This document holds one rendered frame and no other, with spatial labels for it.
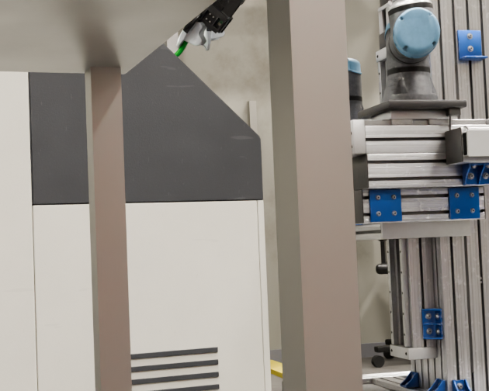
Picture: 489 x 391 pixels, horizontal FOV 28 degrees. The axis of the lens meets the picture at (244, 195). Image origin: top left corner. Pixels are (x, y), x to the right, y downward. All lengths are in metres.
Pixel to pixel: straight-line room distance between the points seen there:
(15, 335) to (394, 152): 1.07
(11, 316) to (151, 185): 0.45
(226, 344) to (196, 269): 0.20
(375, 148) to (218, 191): 0.44
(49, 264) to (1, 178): 0.22
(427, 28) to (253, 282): 0.78
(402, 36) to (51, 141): 0.91
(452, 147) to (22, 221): 1.12
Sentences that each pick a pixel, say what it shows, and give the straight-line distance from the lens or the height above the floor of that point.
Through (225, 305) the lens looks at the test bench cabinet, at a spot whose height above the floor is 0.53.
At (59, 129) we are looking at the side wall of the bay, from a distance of 2.32.
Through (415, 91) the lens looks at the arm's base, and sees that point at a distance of 2.63.
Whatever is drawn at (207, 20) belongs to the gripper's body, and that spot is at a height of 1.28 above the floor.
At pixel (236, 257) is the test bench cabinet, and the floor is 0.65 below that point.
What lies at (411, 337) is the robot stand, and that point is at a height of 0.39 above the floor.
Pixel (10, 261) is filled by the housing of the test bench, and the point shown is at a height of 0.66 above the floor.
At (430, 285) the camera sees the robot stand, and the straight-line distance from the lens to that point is 2.89.
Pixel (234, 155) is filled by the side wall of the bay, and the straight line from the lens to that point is 2.44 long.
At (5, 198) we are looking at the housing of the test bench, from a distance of 2.28.
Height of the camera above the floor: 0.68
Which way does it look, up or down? 3 degrees up
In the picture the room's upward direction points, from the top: 2 degrees counter-clockwise
